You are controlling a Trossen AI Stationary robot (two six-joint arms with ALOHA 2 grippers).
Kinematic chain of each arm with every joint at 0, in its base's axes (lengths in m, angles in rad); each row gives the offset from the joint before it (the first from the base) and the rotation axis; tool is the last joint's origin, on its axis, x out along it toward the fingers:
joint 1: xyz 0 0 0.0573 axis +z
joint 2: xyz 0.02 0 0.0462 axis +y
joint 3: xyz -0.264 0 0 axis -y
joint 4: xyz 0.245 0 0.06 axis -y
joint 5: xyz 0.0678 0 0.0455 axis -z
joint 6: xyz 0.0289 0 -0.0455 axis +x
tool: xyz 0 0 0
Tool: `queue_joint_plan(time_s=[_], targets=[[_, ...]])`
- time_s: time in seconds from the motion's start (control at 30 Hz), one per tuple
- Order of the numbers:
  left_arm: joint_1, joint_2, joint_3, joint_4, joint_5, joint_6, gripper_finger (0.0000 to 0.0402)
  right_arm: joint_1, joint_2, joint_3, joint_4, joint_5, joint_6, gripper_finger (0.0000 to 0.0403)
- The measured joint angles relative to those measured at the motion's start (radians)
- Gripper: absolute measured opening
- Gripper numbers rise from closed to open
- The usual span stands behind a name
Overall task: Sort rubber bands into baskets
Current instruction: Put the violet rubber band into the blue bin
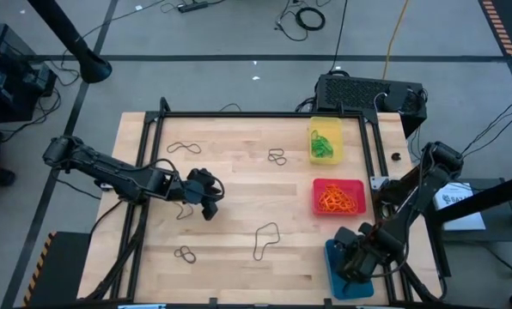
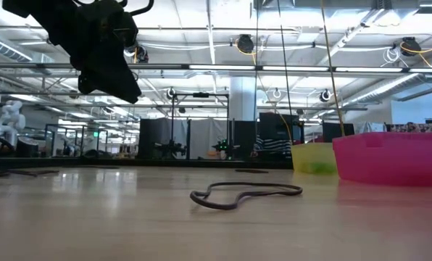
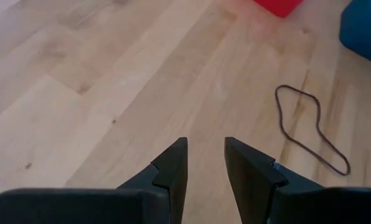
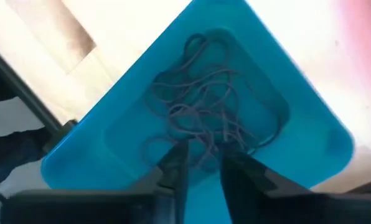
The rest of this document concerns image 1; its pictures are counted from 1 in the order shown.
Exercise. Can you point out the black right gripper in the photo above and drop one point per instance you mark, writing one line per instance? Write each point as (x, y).
(357, 253)

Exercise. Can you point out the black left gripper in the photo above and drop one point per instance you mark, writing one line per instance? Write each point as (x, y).
(200, 186)

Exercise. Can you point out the rubber band pile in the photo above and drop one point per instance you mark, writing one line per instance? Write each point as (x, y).
(193, 259)

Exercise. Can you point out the orange rubber band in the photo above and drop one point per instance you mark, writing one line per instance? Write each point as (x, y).
(346, 206)
(324, 201)
(331, 208)
(327, 195)
(337, 210)
(352, 201)
(342, 193)
(339, 199)
(333, 191)

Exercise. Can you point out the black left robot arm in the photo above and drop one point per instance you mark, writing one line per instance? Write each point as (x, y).
(110, 171)

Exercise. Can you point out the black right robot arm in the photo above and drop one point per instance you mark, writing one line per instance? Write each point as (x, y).
(432, 171)

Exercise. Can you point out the blue plastic basket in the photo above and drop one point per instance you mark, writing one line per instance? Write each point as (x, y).
(359, 292)

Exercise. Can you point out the red plastic basket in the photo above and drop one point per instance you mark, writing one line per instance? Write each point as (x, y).
(324, 182)

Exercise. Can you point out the pale blue strip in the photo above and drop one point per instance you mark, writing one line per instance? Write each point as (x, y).
(142, 307)

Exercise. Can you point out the small black clip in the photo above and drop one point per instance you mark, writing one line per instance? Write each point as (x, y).
(396, 156)

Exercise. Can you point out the white paper sign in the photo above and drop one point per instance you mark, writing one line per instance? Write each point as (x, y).
(471, 223)

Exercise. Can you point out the yellow plastic basket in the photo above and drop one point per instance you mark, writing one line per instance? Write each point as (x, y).
(335, 124)

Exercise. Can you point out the black side stand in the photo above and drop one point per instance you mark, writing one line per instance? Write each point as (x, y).
(496, 195)

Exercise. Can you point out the black mesh computer case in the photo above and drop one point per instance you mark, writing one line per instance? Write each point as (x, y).
(355, 92)

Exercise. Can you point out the black power strip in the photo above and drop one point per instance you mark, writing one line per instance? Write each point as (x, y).
(192, 7)

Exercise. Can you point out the black floor pole stand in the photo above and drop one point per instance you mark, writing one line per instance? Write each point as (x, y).
(67, 34)

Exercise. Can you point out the black equipment cart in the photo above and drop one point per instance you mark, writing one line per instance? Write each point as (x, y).
(7, 77)

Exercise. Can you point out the black aluminium table frame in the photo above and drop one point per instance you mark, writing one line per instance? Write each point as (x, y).
(196, 114)

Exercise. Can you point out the silver base bracket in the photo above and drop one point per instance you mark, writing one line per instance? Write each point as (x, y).
(378, 182)
(105, 186)

